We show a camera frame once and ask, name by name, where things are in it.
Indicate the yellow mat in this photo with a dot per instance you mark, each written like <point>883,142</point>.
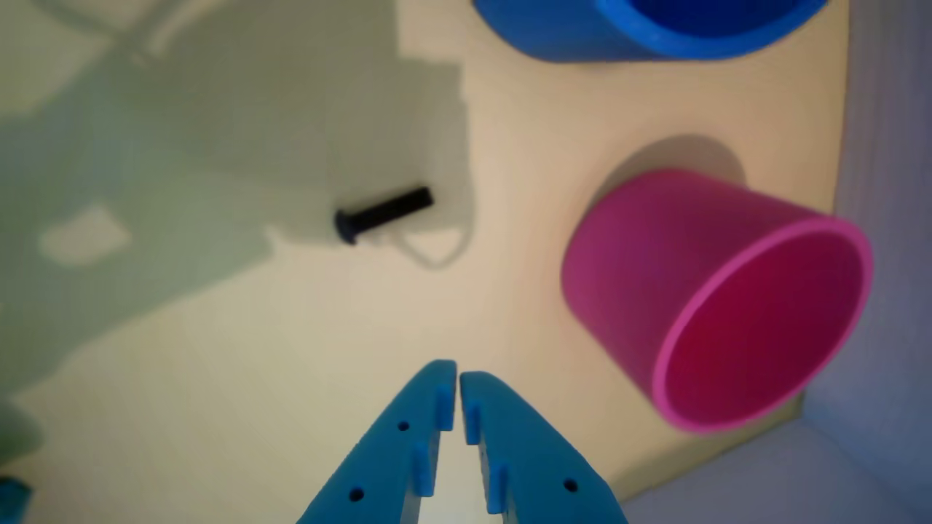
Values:
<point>291,342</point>

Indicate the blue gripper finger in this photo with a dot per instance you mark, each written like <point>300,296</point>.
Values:
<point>524,451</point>
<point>386,458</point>

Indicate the blue round cup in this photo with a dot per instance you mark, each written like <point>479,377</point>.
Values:
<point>582,29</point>

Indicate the pink round cup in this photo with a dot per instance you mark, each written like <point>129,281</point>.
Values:
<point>655,276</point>

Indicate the black bolt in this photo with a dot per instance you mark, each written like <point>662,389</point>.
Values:
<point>378,215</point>

